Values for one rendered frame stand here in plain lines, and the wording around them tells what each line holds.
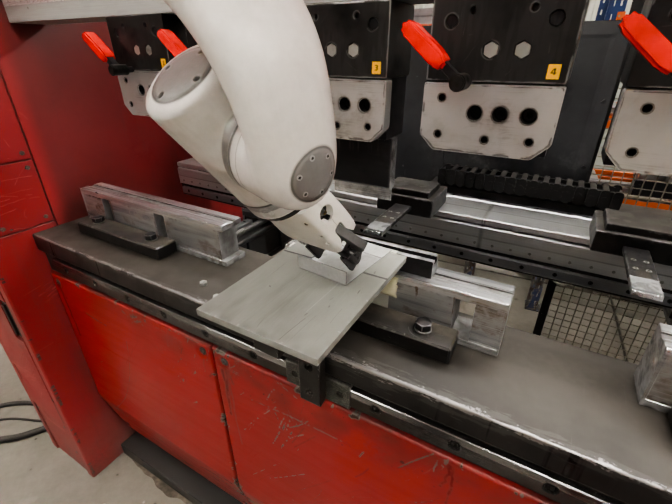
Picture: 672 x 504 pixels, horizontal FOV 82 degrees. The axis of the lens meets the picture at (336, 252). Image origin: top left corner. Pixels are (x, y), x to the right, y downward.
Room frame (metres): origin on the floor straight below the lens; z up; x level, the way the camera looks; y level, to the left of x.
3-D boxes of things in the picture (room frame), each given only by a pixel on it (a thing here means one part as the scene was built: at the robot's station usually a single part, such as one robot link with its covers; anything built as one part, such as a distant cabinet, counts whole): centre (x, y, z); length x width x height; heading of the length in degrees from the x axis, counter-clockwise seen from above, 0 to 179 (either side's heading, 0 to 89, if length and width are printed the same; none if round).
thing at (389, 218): (0.73, -0.13, 1.01); 0.26 x 0.12 x 0.05; 150
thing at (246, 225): (1.14, 0.16, 0.81); 0.64 x 0.08 x 0.14; 150
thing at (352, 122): (0.60, -0.02, 1.26); 0.15 x 0.09 x 0.17; 60
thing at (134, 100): (0.80, 0.33, 1.26); 0.15 x 0.09 x 0.17; 60
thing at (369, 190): (0.59, -0.04, 1.13); 0.10 x 0.02 x 0.10; 60
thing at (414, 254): (0.58, -0.07, 0.99); 0.20 x 0.03 x 0.03; 60
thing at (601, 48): (1.15, -0.09, 1.12); 1.13 x 0.02 x 0.44; 60
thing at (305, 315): (0.46, 0.03, 1.00); 0.26 x 0.18 x 0.01; 150
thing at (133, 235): (0.84, 0.51, 0.89); 0.30 x 0.05 x 0.03; 60
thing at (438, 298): (0.56, -0.09, 0.92); 0.39 x 0.06 x 0.10; 60
